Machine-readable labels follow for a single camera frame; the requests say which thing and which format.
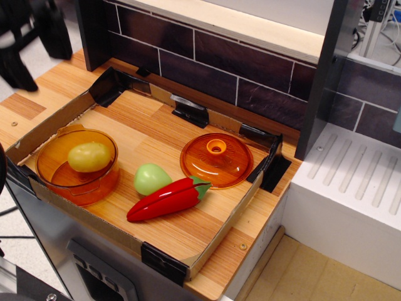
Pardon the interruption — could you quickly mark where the white dish drainer sink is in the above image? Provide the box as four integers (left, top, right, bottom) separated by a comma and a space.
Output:
282, 124, 400, 288

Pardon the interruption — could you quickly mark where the cardboard fence with black tape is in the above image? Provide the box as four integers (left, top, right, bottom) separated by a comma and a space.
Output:
1, 64, 299, 298

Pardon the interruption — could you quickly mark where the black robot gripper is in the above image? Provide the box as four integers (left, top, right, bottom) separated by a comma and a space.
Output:
1, 1, 72, 92

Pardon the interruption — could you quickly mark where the light green plastic fruit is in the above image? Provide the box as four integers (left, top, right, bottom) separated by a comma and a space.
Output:
133, 163, 172, 196

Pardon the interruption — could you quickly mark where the red plastic chili pepper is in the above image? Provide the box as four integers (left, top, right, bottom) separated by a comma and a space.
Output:
127, 176, 212, 222

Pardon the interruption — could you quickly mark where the toy stove front panel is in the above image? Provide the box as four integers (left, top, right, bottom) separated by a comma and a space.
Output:
6, 180, 197, 300

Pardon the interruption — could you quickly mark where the yellow plastic potato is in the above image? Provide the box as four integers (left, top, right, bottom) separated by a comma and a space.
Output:
67, 142, 112, 172

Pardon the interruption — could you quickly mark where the orange transparent pot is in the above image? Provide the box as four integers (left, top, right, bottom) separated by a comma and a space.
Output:
36, 124, 120, 206

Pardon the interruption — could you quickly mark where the orange transparent pot lid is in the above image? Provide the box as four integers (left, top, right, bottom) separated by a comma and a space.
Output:
180, 133, 253, 189

